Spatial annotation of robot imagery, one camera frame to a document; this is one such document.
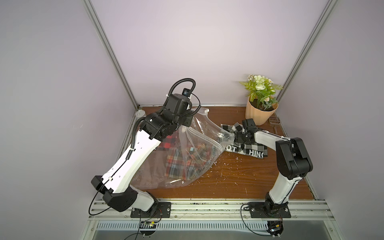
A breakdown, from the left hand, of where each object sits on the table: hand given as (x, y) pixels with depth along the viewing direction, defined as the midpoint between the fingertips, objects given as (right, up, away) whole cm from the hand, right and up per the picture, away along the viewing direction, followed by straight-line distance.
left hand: (188, 110), depth 67 cm
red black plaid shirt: (-13, -21, +28) cm, 38 cm away
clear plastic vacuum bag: (+8, -11, +22) cm, 26 cm away
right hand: (+35, -14, +32) cm, 50 cm away
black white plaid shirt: (+40, -24, +25) cm, 53 cm away
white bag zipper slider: (+9, 0, +9) cm, 13 cm away
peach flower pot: (+46, 0, +28) cm, 54 cm away
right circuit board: (+42, -57, +4) cm, 71 cm away
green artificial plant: (+45, +14, +25) cm, 53 cm away
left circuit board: (-20, -58, +5) cm, 62 cm away
